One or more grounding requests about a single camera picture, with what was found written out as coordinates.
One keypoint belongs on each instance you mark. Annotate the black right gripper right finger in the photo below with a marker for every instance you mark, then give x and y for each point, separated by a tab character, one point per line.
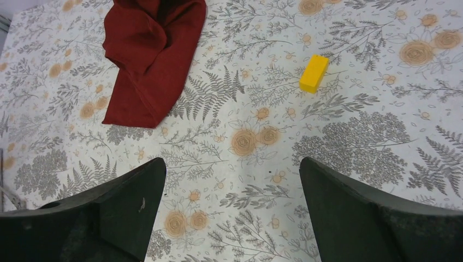
356	222

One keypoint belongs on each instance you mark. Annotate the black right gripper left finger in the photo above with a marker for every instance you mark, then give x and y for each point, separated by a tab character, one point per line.
110	222

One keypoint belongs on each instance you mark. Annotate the dark red cloth napkin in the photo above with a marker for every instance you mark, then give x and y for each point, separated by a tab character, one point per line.
152	43

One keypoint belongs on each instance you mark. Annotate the floral patterned tablecloth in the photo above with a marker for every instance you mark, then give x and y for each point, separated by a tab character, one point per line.
388	113

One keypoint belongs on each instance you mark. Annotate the yellow toy block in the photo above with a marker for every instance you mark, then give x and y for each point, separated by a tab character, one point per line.
313	74

